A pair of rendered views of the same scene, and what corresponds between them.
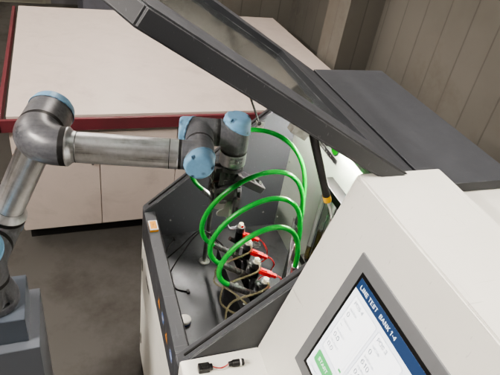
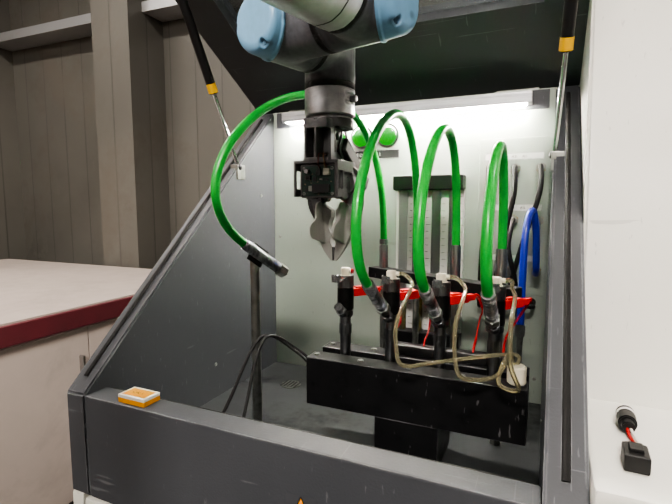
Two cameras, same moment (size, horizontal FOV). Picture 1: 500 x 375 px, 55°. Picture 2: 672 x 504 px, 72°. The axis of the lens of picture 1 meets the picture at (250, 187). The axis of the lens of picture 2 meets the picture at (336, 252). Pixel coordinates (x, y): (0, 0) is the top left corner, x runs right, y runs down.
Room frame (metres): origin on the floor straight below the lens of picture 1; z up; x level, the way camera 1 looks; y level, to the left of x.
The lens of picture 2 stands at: (0.62, 0.53, 1.23)
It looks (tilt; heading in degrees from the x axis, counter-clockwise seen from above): 6 degrees down; 318
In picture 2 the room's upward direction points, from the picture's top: straight up
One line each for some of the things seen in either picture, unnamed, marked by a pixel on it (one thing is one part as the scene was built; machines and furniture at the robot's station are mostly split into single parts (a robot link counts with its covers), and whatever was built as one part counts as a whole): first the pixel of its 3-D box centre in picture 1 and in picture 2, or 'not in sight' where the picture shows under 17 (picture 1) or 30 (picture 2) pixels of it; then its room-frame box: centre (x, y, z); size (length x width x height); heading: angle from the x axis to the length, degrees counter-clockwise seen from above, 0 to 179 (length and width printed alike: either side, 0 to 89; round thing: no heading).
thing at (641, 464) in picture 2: (221, 364); (630, 435); (0.76, -0.01, 0.99); 0.12 x 0.02 x 0.02; 111
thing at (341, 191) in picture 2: (226, 181); (328, 161); (1.15, 0.07, 1.30); 0.09 x 0.08 x 0.12; 114
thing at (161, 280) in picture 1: (163, 288); (271, 491); (1.08, 0.22, 0.87); 0.62 x 0.04 x 0.16; 24
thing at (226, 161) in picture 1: (233, 158); (331, 106); (1.15, 0.06, 1.38); 0.08 x 0.08 x 0.05
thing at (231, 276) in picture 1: (242, 298); (413, 405); (1.07, -0.04, 0.91); 0.34 x 0.10 x 0.15; 24
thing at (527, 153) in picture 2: not in sight; (511, 217); (1.06, -0.33, 1.20); 0.13 x 0.03 x 0.31; 24
